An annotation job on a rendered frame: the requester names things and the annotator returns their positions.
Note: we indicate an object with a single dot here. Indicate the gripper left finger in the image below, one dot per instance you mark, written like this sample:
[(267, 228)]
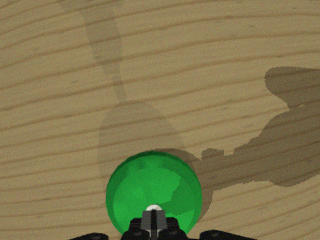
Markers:
[(146, 223)]

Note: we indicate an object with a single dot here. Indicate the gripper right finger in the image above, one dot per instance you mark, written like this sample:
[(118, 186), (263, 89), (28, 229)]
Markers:
[(160, 223)]

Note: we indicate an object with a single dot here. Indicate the green bell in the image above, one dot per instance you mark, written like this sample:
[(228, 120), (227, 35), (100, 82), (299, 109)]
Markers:
[(150, 180)]

